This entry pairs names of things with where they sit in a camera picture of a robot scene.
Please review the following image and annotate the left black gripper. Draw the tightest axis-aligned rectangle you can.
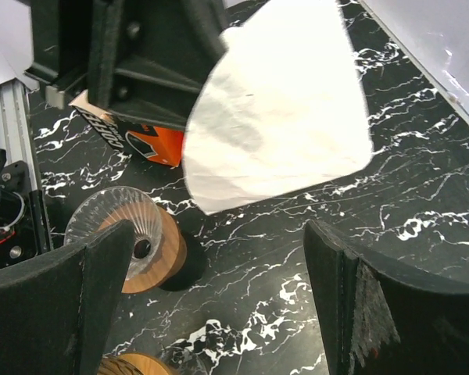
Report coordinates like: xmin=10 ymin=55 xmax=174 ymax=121
xmin=25 ymin=0 xmax=228 ymax=131

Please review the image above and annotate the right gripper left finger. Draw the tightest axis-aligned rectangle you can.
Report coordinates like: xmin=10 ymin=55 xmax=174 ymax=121
xmin=0 ymin=227 xmax=129 ymax=374

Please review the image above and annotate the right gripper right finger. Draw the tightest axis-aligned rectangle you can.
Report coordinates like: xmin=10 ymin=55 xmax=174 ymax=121
xmin=304 ymin=221 xmax=469 ymax=374

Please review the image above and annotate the orange coffee filter box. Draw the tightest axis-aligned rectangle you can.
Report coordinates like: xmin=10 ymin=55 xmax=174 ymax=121
xmin=70 ymin=91 xmax=184 ymax=167

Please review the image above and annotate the clear ribbed glass dripper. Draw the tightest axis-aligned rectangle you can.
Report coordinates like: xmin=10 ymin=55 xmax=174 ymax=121
xmin=63 ymin=186 xmax=163 ymax=280

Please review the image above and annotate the white paper coffee filter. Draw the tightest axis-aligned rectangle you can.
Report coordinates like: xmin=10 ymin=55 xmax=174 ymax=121
xmin=182 ymin=1 xmax=374 ymax=215

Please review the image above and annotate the red black dripper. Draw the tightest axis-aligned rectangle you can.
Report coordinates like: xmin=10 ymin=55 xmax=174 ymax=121
xmin=159 ymin=232 xmax=207 ymax=291

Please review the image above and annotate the clear glass server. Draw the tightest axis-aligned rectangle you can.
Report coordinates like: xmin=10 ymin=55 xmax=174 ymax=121
xmin=159 ymin=345 xmax=211 ymax=375

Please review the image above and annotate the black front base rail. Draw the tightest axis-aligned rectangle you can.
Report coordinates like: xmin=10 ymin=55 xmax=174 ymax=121
xmin=0 ymin=148 xmax=53 ymax=269

